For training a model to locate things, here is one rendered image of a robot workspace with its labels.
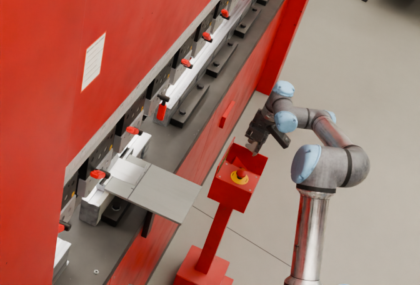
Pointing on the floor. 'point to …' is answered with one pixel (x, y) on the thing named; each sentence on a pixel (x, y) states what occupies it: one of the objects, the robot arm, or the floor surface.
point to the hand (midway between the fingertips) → (255, 154)
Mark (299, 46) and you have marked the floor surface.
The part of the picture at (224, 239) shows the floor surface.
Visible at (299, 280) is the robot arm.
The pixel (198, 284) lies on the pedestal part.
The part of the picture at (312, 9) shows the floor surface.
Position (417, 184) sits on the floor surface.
